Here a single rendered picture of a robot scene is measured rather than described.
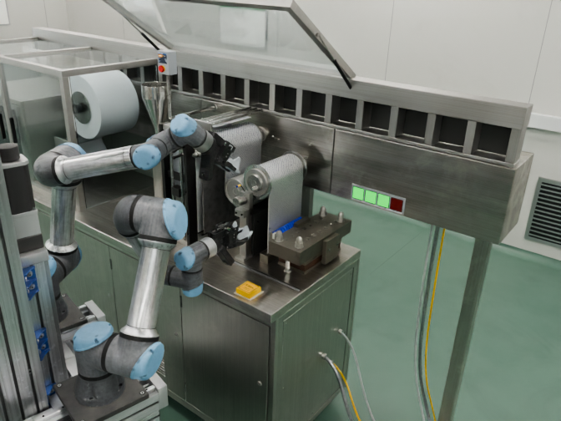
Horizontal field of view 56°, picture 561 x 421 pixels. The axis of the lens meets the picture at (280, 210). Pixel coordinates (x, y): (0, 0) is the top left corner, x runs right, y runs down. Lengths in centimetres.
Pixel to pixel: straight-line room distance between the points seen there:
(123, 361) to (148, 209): 44
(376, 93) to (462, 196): 52
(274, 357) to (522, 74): 301
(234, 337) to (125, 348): 69
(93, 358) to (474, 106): 150
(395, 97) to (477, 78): 238
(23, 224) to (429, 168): 143
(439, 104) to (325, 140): 53
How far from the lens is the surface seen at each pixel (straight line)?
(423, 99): 209
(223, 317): 221
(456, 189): 211
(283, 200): 225
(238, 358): 227
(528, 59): 436
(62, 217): 210
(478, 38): 445
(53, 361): 196
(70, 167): 184
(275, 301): 204
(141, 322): 163
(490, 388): 327
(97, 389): 177
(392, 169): 219
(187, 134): 176
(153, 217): 160
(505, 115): 200
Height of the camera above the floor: 204
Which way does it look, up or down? 24 degrees down
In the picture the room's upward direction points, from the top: 2 degrees clockwise
